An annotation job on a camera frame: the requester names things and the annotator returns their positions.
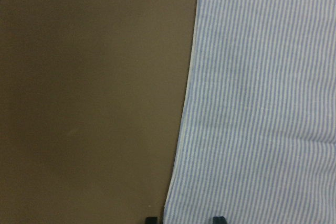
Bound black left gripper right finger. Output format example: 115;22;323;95
213;216;225;224

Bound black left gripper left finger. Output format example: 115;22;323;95
145;217;158;224

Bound light blue striped shirt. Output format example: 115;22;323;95
163;0;335;223

